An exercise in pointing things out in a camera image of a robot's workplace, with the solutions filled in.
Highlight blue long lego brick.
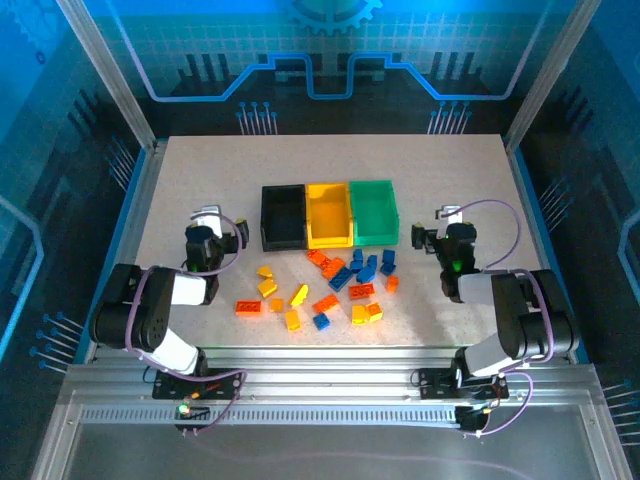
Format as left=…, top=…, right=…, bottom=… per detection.
left=327, top=267, right=355, bottom=292

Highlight black controller board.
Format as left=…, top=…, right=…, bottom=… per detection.
left=453, top=404, right=490, bottom=434
left=173, top=399, right=212, bottom=432

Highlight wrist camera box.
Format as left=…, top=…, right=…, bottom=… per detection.
left=189, top=204, right=224, bottom=239
left=435, top=203, right=464, bottom=227

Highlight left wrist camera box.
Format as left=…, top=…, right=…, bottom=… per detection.
left=189, top=204, right=224, bottom=239

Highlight yellow plastic bin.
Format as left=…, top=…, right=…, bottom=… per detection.
left=304, top=181, right=355, bottom=250

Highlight blue table edge strip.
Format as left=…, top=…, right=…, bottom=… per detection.
left=507, top=147, right=587, bottom=365

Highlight aluminium frame post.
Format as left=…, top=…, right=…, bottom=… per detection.
left=55, top=0, right=160, bottom=152
left=503, top=0, right=602, bottom=154

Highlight black plastic bin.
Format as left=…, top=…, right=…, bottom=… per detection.
left=260, top=183, right=309, bottom=252

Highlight grey metal platform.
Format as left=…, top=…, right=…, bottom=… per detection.
left=34, top=404, right=631, bottom=480

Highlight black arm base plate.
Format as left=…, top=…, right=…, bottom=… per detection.
left=151, top=367, right=242, bottom=402
left=416, top=367, right=510, bottom=402

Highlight green plastic bin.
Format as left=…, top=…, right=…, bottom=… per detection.
left=348, top=178, right=400, bottom=248

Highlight slotted grey cable duct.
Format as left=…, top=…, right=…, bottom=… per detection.
left=78, top=406, right=461, bottom=427

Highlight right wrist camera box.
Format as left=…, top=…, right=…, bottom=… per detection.
left=435, top=203, right=464, bottom=227

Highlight purple cable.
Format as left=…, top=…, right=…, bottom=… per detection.
left=457, top=199, right=524, bottom=271
left=125, top=266, right=174, bottom=361
left=182, top=368, right=249, bottom=437
left=462, top=370, right=535, bottom=437
left=509, top=268, right=557, bottom=364
left=199, top=213, right=245, bottom=275

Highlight aluminium frame rail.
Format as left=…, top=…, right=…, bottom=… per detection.
left=59, top=345, right=604, bottom=407

